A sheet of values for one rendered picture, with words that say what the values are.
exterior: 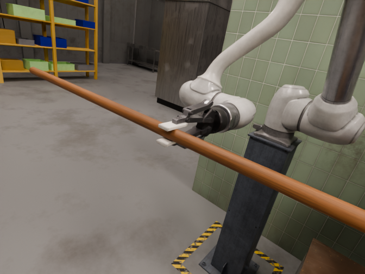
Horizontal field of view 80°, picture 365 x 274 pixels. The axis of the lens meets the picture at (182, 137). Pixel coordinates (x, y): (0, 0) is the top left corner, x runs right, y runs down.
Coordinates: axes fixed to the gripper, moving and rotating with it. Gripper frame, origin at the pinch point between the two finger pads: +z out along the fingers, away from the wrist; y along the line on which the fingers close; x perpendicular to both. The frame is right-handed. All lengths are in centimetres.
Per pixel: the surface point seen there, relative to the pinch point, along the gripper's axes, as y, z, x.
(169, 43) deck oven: -12, -319, 305
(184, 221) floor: 118, -86, 44
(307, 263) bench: 60, -58, -39
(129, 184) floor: 118, -82, 113
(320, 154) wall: 34, -126, -24
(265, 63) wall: -14, -127, 29
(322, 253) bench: 61, -70, -43
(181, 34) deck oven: -33, -320, 278
